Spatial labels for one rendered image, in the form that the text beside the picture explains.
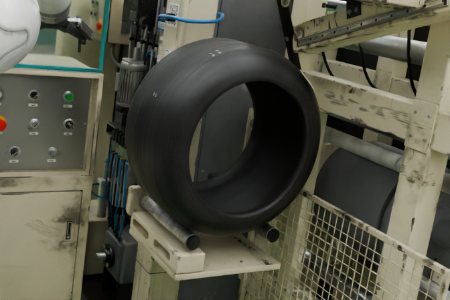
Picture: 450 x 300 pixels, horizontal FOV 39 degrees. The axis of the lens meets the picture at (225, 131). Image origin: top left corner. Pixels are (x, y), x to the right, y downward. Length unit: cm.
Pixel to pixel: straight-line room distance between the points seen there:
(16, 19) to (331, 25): 136
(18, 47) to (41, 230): 156
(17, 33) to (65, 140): 150
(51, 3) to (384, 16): 94
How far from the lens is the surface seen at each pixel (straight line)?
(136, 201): 212
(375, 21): 191
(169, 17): 208
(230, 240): 216
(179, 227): 190
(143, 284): 234
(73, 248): 243
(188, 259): 186
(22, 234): 236
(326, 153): 276
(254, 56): 179
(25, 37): 88
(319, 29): 211
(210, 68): 173
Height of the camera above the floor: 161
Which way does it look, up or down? 12 degrees down
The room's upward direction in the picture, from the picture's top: 8 degrees clockwise
